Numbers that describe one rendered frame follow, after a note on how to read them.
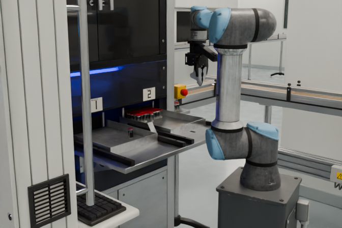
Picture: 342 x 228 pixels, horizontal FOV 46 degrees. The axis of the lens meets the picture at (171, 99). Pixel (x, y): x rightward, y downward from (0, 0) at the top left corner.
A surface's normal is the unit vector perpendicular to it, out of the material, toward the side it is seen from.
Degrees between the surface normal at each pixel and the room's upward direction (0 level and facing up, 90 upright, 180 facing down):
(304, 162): 90
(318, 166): 90
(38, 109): 90
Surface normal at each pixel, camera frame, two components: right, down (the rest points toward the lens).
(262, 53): -0.67, 0.15
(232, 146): 0.18, 0.24
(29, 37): 0.75, 0.14
